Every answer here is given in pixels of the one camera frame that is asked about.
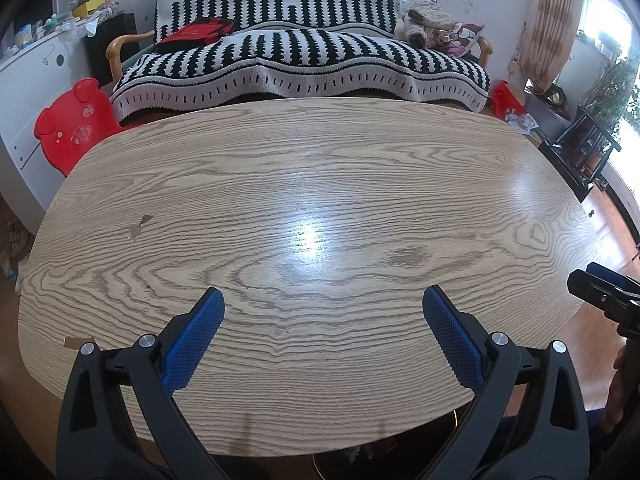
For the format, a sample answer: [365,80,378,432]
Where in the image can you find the black cabinet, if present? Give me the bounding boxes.
[83,12,137,87]

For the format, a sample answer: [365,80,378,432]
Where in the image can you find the beige plush toy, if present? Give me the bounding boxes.
[394,0,464,47]

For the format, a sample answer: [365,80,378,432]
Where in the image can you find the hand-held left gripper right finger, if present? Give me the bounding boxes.
[415,285,591,480]

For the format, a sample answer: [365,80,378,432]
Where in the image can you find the white cabinet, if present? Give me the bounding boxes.
[0,30,110,203]

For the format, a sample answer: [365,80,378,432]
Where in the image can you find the red plastic stool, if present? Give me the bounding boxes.
[34,78,132,177]

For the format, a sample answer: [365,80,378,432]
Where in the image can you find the red and black bag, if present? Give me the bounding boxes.
[155,16,236,54]

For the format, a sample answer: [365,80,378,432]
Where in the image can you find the black trash bin gold rim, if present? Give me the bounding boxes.
[311,409,462,480]

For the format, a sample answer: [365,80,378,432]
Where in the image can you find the beige checked curtain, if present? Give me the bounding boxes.
[516,0,587,95]

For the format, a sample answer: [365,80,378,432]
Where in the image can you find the printed paper sheet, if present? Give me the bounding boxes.
[504,112,540,136]

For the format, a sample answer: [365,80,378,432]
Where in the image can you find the green potted plants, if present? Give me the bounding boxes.
[580,30,640,138]

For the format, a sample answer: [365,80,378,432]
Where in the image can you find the black white striped sofa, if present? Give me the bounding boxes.
[110,0,491,128]

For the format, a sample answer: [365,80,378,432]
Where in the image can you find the person's right hand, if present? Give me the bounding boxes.
[600,345,632,434]

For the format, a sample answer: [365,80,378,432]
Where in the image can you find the yellow box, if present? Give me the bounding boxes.
[71,0,107,19]

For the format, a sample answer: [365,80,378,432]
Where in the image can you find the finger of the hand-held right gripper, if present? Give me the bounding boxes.
[566,269,640,322]
[586,261,640,293]

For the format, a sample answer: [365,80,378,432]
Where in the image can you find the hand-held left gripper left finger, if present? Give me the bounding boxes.
[56,287,226,480]

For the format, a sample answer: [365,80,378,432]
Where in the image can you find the pink printed pillow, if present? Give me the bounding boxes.
[442,22,487,59]

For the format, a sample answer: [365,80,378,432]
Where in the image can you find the black plant stand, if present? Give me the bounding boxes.
[537,104,622,204]

